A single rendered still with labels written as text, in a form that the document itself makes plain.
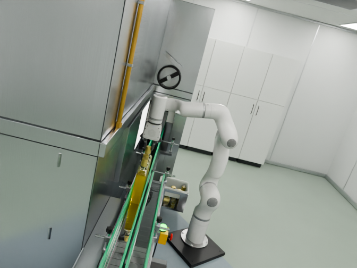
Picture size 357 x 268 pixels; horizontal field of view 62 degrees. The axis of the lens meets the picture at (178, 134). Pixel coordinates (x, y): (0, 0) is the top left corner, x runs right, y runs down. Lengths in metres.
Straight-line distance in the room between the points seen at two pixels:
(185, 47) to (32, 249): 1.92
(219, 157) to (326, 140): 5.15
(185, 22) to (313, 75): 4.09
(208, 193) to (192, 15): 1.54
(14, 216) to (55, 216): 0.18
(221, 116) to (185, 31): 1.16
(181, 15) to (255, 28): 3.45
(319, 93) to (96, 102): 5.67
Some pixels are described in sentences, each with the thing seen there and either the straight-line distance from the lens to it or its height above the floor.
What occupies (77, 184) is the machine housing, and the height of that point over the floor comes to 1.36.
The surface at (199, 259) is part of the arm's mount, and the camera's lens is 1.98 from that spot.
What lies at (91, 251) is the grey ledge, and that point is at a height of 1.05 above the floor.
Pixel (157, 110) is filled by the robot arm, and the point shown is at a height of 1.60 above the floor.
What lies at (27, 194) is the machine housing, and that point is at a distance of 1.38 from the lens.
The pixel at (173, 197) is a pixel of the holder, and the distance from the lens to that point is 2.15.
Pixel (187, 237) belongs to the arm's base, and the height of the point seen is 0.80.
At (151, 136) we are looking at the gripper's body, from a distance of 1.72.
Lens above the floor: 2.01
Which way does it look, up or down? 18 degrees down
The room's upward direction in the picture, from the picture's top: 15 degrees clockwise
